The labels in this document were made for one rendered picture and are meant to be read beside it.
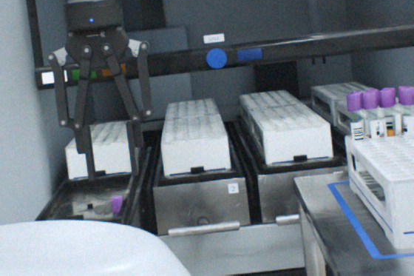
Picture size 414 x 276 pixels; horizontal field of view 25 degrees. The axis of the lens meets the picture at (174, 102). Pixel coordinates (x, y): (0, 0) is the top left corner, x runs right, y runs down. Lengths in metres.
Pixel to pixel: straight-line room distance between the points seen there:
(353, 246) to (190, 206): 0.50
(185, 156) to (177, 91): 0.66
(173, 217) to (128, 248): 1.00
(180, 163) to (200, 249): 0.13
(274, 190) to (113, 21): 0.36
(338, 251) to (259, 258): 0.50
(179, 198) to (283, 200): 0.15
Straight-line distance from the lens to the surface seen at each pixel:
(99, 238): 0.36
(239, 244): 1.35
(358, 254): 0.85
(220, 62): 1.36
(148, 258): 0.33
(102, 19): 1.16
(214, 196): 1.33
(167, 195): 1.33
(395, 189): 0.85
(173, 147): 1.36
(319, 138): 1.37
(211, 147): 1.36
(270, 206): 1.34
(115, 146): 1.43
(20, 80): 1.42
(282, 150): 1.36
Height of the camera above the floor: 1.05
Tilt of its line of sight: 5 degrees down
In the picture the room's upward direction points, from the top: 7 degrees counter-clockwise
